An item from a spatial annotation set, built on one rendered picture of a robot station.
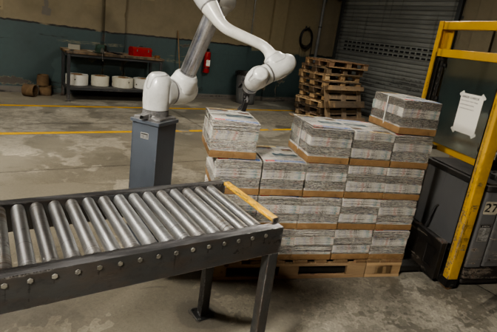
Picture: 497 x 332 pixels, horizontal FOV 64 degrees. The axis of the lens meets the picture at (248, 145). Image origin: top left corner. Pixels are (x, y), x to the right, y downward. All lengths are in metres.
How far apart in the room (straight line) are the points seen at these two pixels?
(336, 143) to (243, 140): 0.60
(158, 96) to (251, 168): 0.70
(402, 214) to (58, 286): 2.28
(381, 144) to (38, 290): 2.10
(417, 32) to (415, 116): 7.30
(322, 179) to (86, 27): 6.79
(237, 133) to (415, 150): 1.22
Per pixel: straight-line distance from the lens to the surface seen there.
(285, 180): 2.53
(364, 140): 2.68
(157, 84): 2.37
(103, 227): 1.60
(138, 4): 8.93
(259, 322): 1.93
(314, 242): 2.81
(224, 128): 2.33
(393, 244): 3.12
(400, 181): 2.92
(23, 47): 8.55
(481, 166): 3.01
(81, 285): 1.43
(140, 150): 2.47
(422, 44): 9.93
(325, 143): 2.56
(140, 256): 1.44
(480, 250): 3.38
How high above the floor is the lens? 1.54
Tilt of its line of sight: 15 degrees down
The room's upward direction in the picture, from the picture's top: 8 degrees clockwise
